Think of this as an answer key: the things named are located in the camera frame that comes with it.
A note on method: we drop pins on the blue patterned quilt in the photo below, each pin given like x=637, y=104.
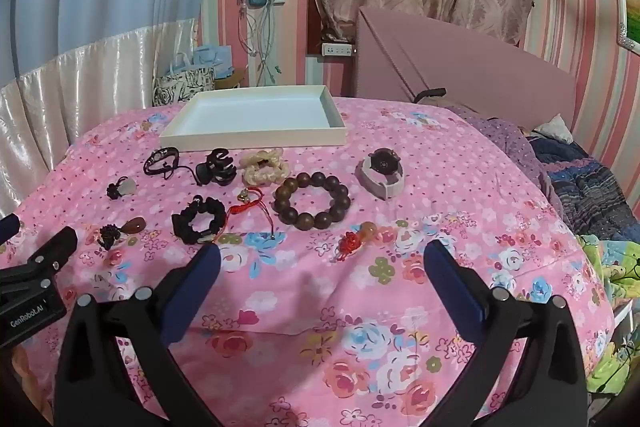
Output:
x=590, y=187

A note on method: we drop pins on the cream flower scrunchie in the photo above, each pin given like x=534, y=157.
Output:
x=250, y=174

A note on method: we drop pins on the floral print tote bag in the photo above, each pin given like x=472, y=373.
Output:
x=182, y=89

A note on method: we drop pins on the light blue paper bag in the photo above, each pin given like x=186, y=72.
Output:
x=212, y=59

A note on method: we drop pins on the green cartoon blanket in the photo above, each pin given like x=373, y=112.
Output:
x=615, y=297

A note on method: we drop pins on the cream satin curtain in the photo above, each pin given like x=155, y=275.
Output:
x=75, y=77

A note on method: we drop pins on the white pillow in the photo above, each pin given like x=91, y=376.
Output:
x=555, y=127

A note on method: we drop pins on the brown cardboard box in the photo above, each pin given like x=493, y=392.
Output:
x=231, y=79

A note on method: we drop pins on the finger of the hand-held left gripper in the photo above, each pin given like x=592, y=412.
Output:
x=9, y=229
x=52, y=252

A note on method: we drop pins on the brown pendant black knot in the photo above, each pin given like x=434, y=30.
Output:
x=135, y=224

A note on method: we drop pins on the purple dotted quilt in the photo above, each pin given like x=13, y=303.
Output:
x=500, y=142

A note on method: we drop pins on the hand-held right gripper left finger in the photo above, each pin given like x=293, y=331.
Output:
x=200, y=279

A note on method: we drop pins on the pink padded headboard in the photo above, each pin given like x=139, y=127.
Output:
x=450, y=52

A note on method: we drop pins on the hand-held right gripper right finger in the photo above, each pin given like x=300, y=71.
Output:
x=452, y=284

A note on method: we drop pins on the black hair claw clip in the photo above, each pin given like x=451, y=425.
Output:
x=220, y=172

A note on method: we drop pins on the red knot amber bead charm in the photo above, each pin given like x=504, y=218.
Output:
x=352, y=241

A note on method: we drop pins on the white shallow tray box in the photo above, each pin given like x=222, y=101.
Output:
x=250, y=112

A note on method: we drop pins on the white power strip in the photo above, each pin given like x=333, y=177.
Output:
x=336, y=49

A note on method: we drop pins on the silver picture frame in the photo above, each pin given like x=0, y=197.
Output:
x=629, y=7

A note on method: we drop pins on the black scrunchie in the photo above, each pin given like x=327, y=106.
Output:
x=182, y=222

